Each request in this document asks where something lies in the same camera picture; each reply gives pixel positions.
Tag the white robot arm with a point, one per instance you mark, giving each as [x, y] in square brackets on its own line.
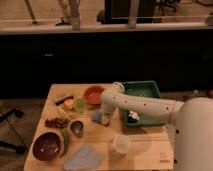
[193, 120]

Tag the small grey-green cup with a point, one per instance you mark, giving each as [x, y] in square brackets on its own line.
[77, 128]

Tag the white cup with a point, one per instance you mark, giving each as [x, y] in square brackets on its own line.
[122, 144]

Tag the yellow-white gripper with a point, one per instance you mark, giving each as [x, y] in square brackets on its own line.
[105, 120]

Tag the orange bowl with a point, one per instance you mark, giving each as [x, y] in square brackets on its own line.
[92, 94]

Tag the blue sponge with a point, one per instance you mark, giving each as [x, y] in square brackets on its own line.
[97, 117]

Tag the dark eggplant toy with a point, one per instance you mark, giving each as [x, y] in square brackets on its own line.
[60, 100]

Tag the green plastic tray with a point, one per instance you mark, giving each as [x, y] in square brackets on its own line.
[141, 88]

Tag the white utensil in tray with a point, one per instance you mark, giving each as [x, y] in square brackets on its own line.
[134, 115]

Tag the orange toy fruit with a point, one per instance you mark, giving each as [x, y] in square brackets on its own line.
[69, 104]

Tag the dark purple bowl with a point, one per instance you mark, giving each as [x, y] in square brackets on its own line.
[47, 146]

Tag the green pea pod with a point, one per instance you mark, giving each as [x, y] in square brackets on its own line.
[66, 141]

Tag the light blue cloth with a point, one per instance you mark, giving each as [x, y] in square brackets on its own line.
[86, 157]

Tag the black chair base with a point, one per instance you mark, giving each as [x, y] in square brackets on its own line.
[13, 141]

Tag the green round toy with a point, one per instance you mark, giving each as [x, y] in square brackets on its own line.
[79, 105]

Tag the yellow corn toy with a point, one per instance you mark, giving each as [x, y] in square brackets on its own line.
[62, 113]

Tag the dark red grapes toy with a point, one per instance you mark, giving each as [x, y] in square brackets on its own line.
[56, 123]

